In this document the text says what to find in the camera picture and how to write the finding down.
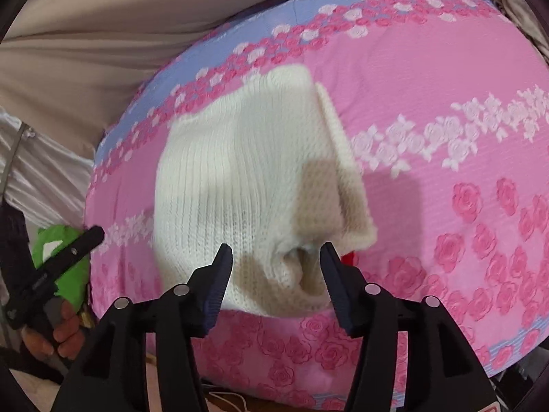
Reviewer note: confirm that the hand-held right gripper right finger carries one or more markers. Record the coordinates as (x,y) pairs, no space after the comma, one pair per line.
(336,283)

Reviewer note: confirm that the white red black knit sweater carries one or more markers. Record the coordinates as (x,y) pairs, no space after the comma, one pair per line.
(248,206)

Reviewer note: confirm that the person's left hand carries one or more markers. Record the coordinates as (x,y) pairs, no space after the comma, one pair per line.
(60,330)

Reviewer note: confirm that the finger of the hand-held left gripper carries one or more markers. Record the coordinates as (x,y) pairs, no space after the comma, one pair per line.
(81,244)

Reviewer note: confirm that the green plush pillow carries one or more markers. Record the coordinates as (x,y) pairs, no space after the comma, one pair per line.
(64,266)

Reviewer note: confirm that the white satin curtain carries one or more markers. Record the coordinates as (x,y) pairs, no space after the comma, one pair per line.
(38,176)

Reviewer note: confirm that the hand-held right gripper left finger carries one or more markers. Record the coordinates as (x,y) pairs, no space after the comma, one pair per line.
(216,283)

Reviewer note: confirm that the curved metal rod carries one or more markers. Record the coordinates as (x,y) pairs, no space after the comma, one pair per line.
(15,154)

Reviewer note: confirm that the pink floral blanket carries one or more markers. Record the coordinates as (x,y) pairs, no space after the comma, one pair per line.
(429,158)

